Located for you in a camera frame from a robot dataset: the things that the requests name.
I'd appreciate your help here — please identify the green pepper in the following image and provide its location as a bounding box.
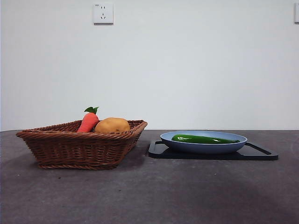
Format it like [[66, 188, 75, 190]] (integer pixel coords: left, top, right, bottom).
[[171, 134, 241, 144]]

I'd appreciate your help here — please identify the black tray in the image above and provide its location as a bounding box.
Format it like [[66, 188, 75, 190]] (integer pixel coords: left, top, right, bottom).
[[148, 140, 279, 161]]

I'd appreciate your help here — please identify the yellow-brown potato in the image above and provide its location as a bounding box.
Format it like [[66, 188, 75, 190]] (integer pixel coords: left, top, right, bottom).
[[94, 117, 130, 133]]

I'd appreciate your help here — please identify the white wall socket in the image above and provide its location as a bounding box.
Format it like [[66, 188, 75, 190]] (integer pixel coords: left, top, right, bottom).
[[93, 3, 114, 25]]

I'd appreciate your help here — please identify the pale blue plate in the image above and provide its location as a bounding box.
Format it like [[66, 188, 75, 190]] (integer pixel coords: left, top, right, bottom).
[[160, 130, 248, 154]]

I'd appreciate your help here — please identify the brown wicker basket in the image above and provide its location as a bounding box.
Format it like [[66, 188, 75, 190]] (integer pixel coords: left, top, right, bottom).
[[15, 119, 148, 170]]

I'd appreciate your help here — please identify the orange toy carrot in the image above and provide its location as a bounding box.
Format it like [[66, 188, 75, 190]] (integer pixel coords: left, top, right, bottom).
[[77, 106, 100, 133]]

